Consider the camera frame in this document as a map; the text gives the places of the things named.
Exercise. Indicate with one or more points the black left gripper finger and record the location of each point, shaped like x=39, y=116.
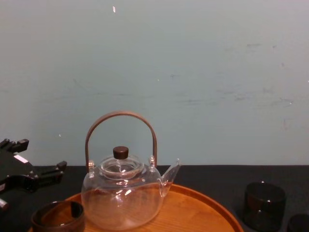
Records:
x=20, y=145
x=48, y=175

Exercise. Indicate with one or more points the black table cloth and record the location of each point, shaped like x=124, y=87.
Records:
x=207, y=176

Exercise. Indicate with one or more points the round wooden tray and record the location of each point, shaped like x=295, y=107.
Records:
x=190, y=210

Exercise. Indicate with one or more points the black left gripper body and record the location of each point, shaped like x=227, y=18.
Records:
x=14, y=169

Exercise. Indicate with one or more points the dark smoked glass cup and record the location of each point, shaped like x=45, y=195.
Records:
x=74, y=212
x=264, y=203
x=299, y=223

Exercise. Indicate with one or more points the glass teapot lid dark knob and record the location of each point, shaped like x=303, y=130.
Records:
x=120, y=152

